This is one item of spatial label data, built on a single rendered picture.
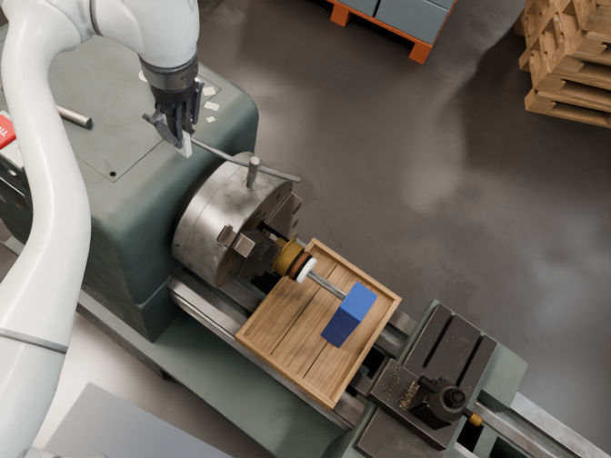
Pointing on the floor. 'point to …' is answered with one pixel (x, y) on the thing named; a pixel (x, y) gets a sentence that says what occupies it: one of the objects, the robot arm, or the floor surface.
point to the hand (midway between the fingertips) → (183, 143)
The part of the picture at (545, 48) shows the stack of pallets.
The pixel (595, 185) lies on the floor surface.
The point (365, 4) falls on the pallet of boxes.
